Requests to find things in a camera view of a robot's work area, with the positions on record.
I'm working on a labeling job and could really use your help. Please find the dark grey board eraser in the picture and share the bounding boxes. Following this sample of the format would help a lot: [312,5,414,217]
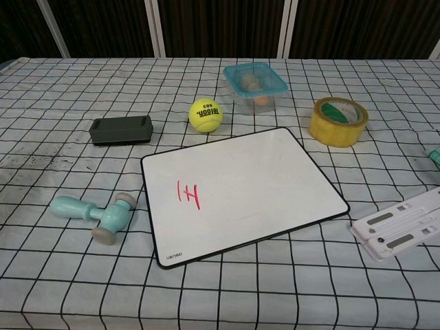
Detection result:
[88,115,154,146]

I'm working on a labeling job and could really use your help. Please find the white dry-erase board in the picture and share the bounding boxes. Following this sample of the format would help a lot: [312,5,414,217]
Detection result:
[140,126,351,270]

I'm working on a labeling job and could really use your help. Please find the yellow tennis ball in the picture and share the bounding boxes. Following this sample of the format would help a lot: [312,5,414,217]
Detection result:
[188,98,224,134]

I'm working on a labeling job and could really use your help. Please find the wooden doll figure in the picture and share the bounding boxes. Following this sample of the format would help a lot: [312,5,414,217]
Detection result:
[240,74,271,106]

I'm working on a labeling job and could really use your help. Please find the clear container with blue lid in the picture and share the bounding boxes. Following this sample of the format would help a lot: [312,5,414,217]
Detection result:
[223,62,289,115]

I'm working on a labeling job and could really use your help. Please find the yellow packing tape roll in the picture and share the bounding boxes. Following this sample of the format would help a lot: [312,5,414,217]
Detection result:
[307,96,369,148]

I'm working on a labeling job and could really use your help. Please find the teal toy hammer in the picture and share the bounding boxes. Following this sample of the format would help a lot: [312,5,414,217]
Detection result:
[49,192,137,245]

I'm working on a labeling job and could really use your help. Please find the white folding stand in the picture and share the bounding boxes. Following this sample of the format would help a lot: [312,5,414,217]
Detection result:
[350,186,440,263]

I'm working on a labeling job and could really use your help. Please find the checkered tablecloth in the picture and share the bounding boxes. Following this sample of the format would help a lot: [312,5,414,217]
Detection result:
[0,56,440,330]

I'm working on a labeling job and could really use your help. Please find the dark screen panel white frame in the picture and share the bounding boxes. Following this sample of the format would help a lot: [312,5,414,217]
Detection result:
[287,0,440,60]
[0,0,72,63]
[47,0,155,58]
[156,0,288,58]

